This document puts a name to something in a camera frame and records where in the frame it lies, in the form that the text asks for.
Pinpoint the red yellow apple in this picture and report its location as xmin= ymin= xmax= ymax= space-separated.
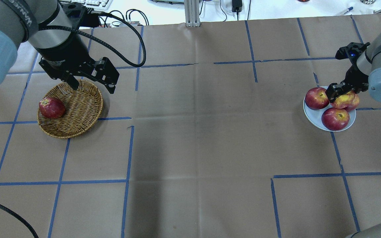
xmin=330 ymin=91 xmax=356 ymax=109

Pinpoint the light blue plate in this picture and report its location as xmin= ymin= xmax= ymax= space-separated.
xmin=303 ymin=86 xmax=356 ymax=132

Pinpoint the red apple plate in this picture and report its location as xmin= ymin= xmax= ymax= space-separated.
xmin=321 ymin=107 xmax=350 ymax=131
xmin=304 ymin=87 xmax=329 ymax=110
xmin=344 ymin=94 xmax=360 ymax=112

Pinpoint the red apple in basket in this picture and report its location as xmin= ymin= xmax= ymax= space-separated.
xmin=38 ymin=97 xmax=66 ymax=119

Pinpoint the black power adapter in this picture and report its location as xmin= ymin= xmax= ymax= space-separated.
xmin=231 ymin=0 xmax=242 ymax=13

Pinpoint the white keyboard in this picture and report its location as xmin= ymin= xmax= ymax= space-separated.
xmin=59 ymin=0 xmax=113 ymax=12

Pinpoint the red apple plate left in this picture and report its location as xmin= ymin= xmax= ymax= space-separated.
xmin=304 ymin=87 xmax=329 ymax=110

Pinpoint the red apple plate front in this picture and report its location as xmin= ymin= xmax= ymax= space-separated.
xmin=321 ymin=107 xmax=350 ymax=131

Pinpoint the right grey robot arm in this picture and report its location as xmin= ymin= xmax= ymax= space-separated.
xmin=326 ymin=33 xmax=381 ymax=102

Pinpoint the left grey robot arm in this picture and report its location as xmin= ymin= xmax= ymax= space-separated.
xmin=0 ymin=0 xmax=119 ymax=94

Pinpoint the woven wicker basket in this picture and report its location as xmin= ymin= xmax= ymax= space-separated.
xmin=37 ymin=79 xmax=104 ymax=139

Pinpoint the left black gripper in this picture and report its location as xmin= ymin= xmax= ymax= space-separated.
xmin=38 ymin=33 xmax=120 ymax=94

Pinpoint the red apple plate right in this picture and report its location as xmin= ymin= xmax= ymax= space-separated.
xmin=344 ymin=94 xmax=360 ymax=112

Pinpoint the aluminium frame post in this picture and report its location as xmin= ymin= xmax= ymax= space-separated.
xmin=184 ymin=0 xmax=200 ymax=27

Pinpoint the black braided cable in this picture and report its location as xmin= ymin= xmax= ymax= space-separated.
xmin=38 ymin=13 xmax=147 ymax=68

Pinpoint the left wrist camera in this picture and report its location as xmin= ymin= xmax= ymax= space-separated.
xmin=61 ymin=2 xmax=100 ymax=29

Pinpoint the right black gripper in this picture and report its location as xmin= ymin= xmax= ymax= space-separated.
xmin=326 ymin=66 xmax=369 ymax=102

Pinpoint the usb hub with cables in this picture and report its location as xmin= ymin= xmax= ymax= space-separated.
xmin=110 ymin=21 xmax=143 ymax=27

